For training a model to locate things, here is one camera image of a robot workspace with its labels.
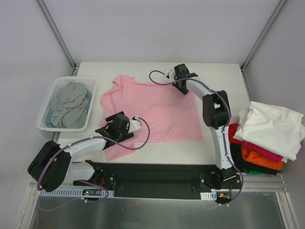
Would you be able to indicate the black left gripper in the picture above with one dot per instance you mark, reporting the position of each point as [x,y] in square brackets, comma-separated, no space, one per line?
[125,136]

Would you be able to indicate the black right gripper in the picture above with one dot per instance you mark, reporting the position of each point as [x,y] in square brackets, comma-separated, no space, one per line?
[180,86]

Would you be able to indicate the pink t shirt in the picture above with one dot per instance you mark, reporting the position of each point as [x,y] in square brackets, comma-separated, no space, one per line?
[170,115]

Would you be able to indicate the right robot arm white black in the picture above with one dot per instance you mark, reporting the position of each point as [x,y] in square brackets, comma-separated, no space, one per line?
[216,116]

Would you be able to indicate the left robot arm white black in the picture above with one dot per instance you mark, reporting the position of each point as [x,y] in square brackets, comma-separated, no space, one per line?
[51,165]

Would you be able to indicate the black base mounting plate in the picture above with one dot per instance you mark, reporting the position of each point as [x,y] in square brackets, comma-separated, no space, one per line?
[162,181]

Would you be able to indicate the grey t shirt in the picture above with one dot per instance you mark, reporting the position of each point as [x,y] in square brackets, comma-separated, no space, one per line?
[69,108]

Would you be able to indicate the white plastic laundry basket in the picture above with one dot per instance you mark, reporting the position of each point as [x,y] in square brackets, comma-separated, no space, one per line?
[59,83]

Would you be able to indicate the red t shirt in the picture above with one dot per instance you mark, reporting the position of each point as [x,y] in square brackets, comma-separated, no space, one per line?
[231,132]

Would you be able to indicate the light blue t shirt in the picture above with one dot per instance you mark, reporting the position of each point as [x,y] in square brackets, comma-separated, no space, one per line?
[48,118]

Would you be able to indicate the black t shirt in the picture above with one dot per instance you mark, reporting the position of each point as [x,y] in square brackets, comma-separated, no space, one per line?
[236,154]

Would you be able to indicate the orange t shirt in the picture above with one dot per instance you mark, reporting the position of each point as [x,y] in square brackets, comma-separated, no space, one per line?
[259,159]

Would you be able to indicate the white t shirt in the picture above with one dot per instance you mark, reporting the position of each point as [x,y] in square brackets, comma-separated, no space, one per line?
[273,128]

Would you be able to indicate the green t shirt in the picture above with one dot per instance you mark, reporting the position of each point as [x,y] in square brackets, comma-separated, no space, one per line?
[252,172]

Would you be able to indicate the magenta t shirt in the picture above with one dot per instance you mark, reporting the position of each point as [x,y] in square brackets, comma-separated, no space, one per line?
[270,155]

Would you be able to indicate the right aluminium frame post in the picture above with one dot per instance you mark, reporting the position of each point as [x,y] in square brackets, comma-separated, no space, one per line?
[267,27]

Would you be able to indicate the aluminium frame post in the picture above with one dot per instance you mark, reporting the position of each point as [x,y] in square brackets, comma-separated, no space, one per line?
[267,27]
[56,32]

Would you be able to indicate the left slotted cable duct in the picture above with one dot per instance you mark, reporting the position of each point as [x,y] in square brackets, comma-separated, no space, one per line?
[78,192]

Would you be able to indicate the slotted cable duct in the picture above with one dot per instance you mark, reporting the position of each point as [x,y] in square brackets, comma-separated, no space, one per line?
[208,195]
[78,192]

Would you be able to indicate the left aluminium frame post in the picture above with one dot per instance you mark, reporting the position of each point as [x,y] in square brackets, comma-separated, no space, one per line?
[56,32]

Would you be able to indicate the right slotted cable duct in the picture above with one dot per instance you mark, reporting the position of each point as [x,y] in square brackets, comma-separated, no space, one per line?
[208,195]

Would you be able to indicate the aluminium front rail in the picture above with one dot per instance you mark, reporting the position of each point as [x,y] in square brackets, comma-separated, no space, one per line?
[51,179]

